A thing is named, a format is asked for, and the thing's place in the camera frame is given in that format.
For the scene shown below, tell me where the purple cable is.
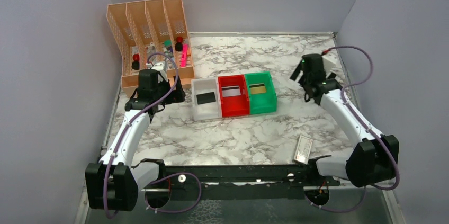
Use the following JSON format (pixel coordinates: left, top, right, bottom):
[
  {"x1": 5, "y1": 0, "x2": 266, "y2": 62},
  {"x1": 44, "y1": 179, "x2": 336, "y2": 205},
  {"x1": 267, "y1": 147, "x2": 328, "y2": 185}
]
[
  {"x1": 102, "y1": 52, "x2": 203, "y2": 220},
  {"x1": 304, "y1": 46, "x2": 401, "y2": 213}
]

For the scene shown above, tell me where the white stapler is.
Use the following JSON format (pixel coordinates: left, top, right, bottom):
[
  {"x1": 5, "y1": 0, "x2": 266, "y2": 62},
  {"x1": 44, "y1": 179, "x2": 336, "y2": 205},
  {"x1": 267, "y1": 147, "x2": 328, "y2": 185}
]
[{"x1": 146, "y1": 42, "x2": 157, "y2": 63}]

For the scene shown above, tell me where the gold credit card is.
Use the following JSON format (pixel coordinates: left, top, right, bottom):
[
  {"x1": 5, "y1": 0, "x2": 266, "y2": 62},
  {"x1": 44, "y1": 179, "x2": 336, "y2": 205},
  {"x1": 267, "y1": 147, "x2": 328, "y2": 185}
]
[{"x1": 249, "y1": 83, "x2": 266, "y2": 95}]

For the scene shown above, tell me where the pink highlighter pen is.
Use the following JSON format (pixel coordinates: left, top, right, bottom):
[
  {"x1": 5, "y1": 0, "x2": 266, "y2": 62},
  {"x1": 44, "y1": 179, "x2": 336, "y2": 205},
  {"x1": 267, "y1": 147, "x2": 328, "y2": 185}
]
[{"x1": 181, "y1": 43, "x2": 190, "y2": 67}]

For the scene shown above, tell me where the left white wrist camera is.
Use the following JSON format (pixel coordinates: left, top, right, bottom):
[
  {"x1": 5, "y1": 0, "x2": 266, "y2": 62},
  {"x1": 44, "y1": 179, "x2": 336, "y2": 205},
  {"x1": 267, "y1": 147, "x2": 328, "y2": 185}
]
[{"x1": 146, "y1": 61, "x2": 168, "y2": 81}]

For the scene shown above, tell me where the red plastic bin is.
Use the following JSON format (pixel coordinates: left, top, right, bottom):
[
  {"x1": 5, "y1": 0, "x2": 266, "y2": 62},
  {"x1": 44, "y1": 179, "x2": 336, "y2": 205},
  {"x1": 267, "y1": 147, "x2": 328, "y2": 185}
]
[{"x1": 218, "y1": 74, "x2": 250, "y2": 118}]

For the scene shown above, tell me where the white plastic bin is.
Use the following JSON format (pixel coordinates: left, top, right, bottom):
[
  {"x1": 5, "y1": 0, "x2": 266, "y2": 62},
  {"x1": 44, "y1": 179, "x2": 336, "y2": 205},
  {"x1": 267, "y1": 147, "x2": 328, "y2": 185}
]
[{"x1": 191, "y1": 77, "x2": 222, "y2": 121}]

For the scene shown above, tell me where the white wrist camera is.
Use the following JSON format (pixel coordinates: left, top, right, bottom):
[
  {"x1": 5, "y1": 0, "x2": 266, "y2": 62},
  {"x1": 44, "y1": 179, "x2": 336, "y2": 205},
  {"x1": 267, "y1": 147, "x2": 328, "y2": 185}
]
[
  {"x1": 146, "y1": 61, "x2": 168, "y2": 81},
  {"x1": 321, "y1": 54, "x2": 338, "y2": 73}
]

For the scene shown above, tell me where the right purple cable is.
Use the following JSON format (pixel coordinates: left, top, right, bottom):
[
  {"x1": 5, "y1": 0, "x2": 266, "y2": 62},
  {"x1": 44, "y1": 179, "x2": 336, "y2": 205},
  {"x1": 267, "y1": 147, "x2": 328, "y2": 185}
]
[{"x1": 304, "y1": 46, "x2": 401, "y2": 213}]

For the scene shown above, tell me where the black credit card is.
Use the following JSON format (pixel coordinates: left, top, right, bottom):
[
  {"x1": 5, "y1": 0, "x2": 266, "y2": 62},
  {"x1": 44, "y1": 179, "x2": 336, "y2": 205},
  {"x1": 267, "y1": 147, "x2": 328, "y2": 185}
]
[{"x1": 196, "y1": 92, "x2": 217, "y2": 105}]

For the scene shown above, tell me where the silver credit card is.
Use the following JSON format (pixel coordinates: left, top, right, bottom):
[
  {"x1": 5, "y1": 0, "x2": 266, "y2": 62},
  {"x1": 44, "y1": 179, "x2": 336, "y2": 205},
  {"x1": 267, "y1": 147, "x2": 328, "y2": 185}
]
[{"x1": 221, "y1": 86, "x2": 241, "y2": 97}]

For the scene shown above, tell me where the silver card tin box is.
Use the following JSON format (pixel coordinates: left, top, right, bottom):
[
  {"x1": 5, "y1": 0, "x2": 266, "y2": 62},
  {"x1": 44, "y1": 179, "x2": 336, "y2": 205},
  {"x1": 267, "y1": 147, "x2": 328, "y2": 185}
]
[{"x1": 292, "y1": 135, "x2": 313, "y2": 164}]

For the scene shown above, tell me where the red black stamp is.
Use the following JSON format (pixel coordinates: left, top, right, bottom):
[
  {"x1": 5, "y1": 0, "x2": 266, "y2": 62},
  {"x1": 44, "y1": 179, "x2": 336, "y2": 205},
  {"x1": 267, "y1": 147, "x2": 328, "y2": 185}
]
[
  {"x1": 174, "y1": 36, "x2": 184, "y2": 52},
  {"x1": 131, "y1": 53, "x2": 140, "y2": 70}
]

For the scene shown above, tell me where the green plastic bin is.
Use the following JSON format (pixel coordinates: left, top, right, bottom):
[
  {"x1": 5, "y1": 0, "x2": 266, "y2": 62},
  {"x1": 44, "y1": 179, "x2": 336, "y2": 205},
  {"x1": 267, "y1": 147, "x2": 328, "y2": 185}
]
[{"x1": 244, "y1": 71, "x2": 277, "y2": 114}]

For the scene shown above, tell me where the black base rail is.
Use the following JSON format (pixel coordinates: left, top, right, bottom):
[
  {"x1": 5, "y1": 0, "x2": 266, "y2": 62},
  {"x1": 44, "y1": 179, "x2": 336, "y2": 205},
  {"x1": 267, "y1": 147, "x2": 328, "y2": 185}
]
[{"x1": 142, "y1": 164, "x2": 340, "y2": 201}]

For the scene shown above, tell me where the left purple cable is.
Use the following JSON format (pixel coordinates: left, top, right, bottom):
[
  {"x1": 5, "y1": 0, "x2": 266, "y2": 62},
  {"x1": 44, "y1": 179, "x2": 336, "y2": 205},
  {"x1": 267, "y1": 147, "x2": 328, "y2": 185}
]
[{"x1": 102, "y1": 52, "x2": 203, "y2": 220}]

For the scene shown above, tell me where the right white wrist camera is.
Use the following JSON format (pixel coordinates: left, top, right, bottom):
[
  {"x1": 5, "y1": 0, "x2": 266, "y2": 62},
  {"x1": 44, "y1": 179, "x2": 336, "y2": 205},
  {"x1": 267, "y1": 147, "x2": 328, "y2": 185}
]
[{"x1": 321, "y1": 54, "x2": 338, "y2": 73}]

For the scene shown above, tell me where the peach plastic desk organizer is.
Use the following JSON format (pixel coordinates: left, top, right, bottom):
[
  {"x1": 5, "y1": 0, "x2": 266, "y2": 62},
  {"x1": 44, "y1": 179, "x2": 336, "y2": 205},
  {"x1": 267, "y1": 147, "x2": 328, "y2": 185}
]
[{"x1": 106, "y1": 0, "x2": 195, "y2": 96}]

